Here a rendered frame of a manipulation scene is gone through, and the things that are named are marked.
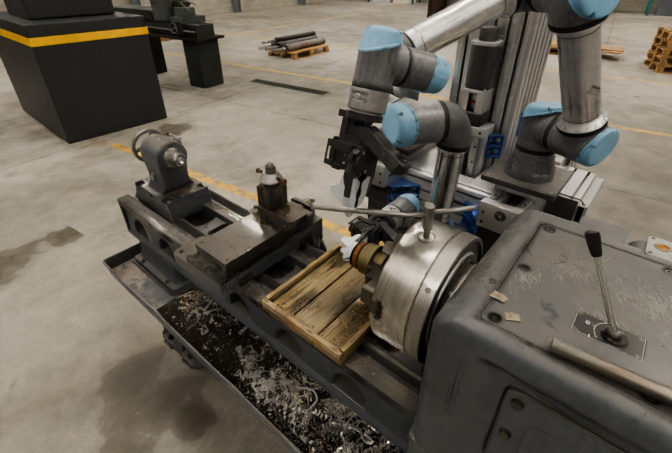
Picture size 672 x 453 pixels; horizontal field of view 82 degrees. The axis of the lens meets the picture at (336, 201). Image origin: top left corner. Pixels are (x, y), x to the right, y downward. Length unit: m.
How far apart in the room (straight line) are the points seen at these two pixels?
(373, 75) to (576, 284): 0.52
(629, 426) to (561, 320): 0.16
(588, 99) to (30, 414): 2.48
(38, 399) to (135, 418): 0.50
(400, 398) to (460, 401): 0.27
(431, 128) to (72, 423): 1.98
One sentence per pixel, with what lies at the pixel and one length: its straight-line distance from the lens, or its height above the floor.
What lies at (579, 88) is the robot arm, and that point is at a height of 1.49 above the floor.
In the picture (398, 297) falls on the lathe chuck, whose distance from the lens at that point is 0.83.
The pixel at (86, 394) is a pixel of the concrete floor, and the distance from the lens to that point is 2.37.
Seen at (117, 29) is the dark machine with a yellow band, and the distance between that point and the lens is 5.38.
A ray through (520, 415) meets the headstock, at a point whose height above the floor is 1.13.
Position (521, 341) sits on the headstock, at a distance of 0.68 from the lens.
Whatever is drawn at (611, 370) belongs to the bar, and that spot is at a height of 1.27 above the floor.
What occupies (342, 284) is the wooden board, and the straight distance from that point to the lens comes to 1.24.
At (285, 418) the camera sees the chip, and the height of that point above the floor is 0.58.
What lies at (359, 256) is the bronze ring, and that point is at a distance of 1.00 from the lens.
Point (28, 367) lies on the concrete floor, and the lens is 2.64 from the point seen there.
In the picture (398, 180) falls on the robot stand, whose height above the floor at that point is 1.03.
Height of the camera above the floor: 1.74
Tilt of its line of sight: 31 degrees down
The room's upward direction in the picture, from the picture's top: straight up
